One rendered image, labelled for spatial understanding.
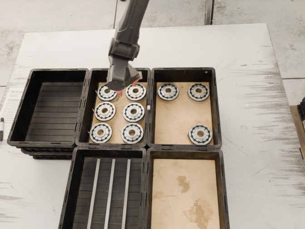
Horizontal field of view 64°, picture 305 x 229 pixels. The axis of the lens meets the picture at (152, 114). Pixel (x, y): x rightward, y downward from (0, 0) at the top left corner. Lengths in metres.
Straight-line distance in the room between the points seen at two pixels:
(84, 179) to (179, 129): 0.47
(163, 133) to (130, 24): 0.58
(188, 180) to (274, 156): 0.46
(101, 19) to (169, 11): 0.75
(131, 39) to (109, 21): 2.17
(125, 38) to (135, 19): 0.07
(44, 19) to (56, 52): 1.49
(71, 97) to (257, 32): 1.18
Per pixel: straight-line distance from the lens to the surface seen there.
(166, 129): 1.12
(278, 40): 2.76
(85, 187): 1.10
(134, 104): 1.16
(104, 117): 1.15
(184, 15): 2.85
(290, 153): 1.34
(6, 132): 1.53
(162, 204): 1.03
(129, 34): 0.70
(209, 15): 1.84
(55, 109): 1.30
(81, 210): 1.09
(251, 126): 1.33
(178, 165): 1.07
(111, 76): 0.76
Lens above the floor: 1.86
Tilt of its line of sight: 62 degrees down
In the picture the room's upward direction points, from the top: 8 degrees counter-clockwise
